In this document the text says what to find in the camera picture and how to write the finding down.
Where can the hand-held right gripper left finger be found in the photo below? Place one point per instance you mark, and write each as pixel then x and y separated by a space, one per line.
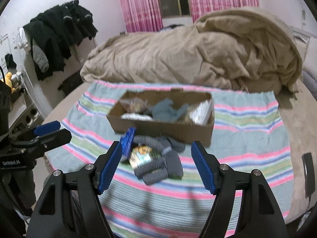
pixel 109 171

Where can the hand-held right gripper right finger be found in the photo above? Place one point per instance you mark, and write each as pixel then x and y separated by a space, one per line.
pixel 204 171

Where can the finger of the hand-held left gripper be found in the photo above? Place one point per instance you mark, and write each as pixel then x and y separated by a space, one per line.
pixel 47 128
pixel 58 138

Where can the grey knit gloves with label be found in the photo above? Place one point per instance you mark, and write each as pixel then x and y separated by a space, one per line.
pixel 151 162

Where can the brown cardboard box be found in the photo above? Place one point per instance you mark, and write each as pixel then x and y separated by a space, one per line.
pixel 161 131

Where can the white shelf unit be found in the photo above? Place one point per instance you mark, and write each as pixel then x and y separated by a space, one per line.
pixel 24 104

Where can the blue ribbed comb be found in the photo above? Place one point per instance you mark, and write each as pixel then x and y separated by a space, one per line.
pixel 128 142

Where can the black cloth bag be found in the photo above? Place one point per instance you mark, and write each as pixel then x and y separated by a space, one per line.
pixel 5 99

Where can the dark low stool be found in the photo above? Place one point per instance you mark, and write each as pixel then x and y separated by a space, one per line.
pixel 71 81

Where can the striped knit blanket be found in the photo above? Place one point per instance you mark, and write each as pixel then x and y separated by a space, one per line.
pixel 247 138

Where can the white plastic packet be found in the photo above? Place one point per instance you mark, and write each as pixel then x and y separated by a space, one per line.
pixel 201 112

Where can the white cloth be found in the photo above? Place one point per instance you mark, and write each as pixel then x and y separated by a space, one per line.
pixel 136 117

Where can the yellow plush toy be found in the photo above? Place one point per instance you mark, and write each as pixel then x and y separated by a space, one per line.
pixel 7 79

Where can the grey-blue glove in box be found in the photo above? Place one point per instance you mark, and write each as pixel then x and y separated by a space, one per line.
pixel 168 111

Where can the grey hanging garment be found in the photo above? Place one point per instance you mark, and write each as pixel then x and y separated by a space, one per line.
pixel 41 58

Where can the clear bag with brown item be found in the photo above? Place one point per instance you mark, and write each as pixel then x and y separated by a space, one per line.
pixel 135 105

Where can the black hanging cap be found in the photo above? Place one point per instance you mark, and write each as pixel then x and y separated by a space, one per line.
pixel 10 61

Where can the hanging dark clothes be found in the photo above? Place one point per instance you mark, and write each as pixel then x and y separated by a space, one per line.
pixel 62 29

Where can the beige bed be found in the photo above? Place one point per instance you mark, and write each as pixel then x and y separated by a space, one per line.
pixel 294 129

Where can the black phone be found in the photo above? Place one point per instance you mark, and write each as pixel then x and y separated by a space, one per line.
pixel 308 173

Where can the beige fleece blanket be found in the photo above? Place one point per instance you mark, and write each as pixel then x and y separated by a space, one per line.
pixel 188 52

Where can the grey pillow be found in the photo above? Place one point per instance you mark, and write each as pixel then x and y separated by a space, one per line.
pixel 311 79

